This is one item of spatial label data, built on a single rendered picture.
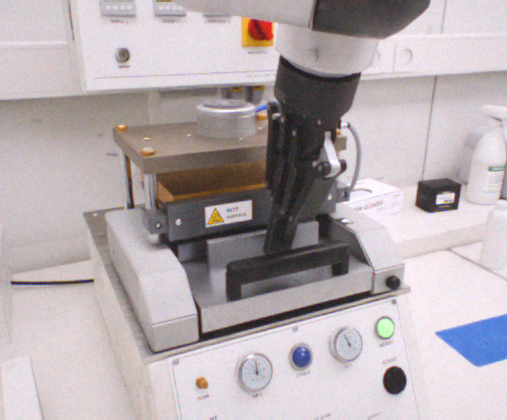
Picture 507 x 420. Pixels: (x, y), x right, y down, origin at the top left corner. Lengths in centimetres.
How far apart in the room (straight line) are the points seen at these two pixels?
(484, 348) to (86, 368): 63
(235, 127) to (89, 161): 55
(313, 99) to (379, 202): 78
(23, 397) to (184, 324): 23
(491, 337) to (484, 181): 57
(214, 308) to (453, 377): 43
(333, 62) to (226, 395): 36
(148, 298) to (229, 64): 42
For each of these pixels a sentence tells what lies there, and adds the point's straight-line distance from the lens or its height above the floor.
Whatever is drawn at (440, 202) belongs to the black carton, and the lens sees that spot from 135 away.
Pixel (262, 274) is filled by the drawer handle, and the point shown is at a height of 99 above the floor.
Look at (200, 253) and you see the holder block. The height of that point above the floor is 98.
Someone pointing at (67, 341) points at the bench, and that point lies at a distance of 92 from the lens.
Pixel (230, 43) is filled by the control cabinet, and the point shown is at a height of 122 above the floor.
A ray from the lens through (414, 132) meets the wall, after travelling 153.
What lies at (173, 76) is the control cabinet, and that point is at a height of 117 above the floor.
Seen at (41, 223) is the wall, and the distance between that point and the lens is 117.
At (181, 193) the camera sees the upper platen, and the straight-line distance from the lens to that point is 61.
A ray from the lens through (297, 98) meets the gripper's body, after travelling 45.
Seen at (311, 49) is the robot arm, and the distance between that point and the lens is 42.
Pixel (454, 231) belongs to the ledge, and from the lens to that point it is 126.
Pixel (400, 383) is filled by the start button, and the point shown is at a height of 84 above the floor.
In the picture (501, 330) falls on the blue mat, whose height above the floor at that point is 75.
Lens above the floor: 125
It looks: 21 degrees down
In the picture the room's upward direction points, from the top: straight up
